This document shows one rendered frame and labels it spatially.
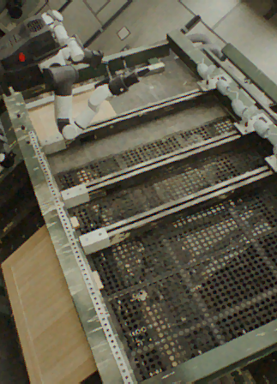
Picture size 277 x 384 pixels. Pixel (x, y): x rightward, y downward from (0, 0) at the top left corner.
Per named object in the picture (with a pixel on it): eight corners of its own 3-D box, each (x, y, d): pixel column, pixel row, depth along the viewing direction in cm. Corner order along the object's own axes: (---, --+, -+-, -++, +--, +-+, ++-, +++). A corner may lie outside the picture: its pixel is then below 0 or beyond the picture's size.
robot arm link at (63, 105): (54, 140, 224) (54, 98, 212) (54, 129, 235) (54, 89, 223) (77, 139, 226) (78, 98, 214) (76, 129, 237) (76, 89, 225)
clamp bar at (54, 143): (42, 147, 254) (32, 114, 236) (222, 87, 277) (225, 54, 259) (46, 157, 248) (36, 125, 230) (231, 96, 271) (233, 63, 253)
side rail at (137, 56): (21, 96, 300) (17, 82, 292) (166, 51, 321) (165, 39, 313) (23, 100, 296) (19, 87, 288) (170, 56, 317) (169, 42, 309)
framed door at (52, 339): (3, 265, 259) (1, 264, 258) (67, 207, 246) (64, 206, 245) (40, 414, 203) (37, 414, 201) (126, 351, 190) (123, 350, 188)
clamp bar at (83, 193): (62, 198, 227) (51, 165, 209) (261, 127, 250) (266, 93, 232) (68, 212, 221) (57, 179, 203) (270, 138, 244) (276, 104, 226)
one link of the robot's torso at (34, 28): (-7, 63, 200) (63, 32, 203) (-18, 32, 222) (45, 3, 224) (20, 110, 224) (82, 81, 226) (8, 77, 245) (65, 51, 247)
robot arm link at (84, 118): (99, 116, 223) (75, 144, 229) (97, 109, 232) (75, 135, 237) (81, 104, 218) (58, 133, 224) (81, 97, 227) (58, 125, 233)
